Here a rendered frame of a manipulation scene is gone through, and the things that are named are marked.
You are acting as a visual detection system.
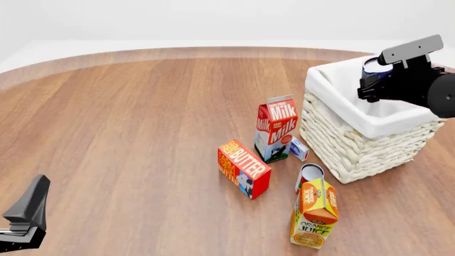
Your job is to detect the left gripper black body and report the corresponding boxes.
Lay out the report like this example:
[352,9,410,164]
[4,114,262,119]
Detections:
[0,222,47,252]

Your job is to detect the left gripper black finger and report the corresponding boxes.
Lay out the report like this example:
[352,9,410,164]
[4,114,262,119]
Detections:
[2,174,51,230]

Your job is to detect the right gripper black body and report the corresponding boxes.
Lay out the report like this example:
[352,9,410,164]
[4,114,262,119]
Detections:
[356,69,395,104]

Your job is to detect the blue soup can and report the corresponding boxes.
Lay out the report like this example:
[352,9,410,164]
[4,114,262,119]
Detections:
[361,56,394,82]

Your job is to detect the white woven basket with liner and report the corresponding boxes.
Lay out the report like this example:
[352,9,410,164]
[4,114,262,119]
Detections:
[299,53,449,185]

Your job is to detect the grey plate on black stalk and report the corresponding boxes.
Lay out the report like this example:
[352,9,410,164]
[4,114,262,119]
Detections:
[377,34,445,70]

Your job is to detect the small blue and white box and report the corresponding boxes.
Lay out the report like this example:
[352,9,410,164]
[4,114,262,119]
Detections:
[288,136,311,163]

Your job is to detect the red and white milk carton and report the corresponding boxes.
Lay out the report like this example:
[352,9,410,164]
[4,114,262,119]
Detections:
[253,93,299,164]

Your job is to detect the red can with white lid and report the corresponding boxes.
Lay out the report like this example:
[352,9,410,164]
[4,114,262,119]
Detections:
[294,162,326,196]

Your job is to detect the orange juice carton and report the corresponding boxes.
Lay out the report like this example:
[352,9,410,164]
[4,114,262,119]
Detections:
[289,177,340,250]

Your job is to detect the red butter box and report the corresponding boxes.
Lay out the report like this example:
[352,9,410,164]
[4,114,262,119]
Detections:
[217,138,272,201]

